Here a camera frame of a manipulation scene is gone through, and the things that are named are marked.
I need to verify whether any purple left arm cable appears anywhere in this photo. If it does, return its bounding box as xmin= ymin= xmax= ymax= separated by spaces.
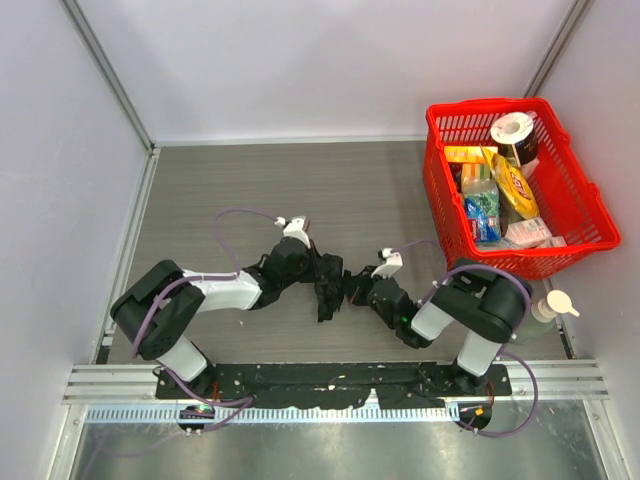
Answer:
xmin=130 ymin=208 xmax=279 ymax=436

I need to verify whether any black folding umbrella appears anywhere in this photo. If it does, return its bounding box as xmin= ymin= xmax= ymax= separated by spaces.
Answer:
xmin=314 ymin=253 xmax=344 ymax=322

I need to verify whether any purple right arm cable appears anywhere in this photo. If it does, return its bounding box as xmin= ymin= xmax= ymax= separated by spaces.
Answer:
xmin=392 ymin=238 xmax=540 ymax=441

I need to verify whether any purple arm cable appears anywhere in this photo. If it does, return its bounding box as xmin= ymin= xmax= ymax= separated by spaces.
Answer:
xmin=392 ymin=238 xmax=540 ymax=441
xmin=130 ymin=208 xmax=279 ymax=436

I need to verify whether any black wrapped toilet paper roll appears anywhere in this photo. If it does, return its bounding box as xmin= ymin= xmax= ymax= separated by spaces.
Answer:
xmin=490 ymin=112 xmax=539 ymax=167

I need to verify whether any red plastic shopping basket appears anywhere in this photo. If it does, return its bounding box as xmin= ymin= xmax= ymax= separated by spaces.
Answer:
xmin=423 ymin=97 xmax=620 ymax=280

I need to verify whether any yellow Lays chips bag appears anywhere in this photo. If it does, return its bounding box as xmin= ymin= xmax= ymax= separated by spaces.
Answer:
xmin=488 ymin=153 xmax=539 ymax=219

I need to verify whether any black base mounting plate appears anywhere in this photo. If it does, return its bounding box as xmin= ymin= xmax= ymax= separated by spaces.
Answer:
xmin=187 ymin=362 xmax=512 ymax=410

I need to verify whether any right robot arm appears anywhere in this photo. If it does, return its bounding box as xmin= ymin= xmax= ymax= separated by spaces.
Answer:
xmin=343 ymin=259 xmax=533 ymax=394

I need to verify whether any white wrapped sponge pack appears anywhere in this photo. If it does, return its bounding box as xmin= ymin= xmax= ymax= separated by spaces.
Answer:
xmin=505 ymin=217 xmax=552 ymax=248

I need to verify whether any yellow orange box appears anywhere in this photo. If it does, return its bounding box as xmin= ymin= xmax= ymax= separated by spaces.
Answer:
xmin=444 ymin=145 xmax=498 ymax=164

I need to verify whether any green soap pump bottle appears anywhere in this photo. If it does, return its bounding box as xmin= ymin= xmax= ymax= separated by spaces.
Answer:
xmin=510 ymin=289 xmax=580 ymax=345

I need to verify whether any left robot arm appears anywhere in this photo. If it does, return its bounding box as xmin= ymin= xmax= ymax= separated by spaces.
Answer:
xmin=110 ymin=237 xmax=335 ymax=396

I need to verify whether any clear green snack bag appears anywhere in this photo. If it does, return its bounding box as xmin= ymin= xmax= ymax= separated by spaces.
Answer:
xmin=462 ymin=180 xmax=501 ymax=244

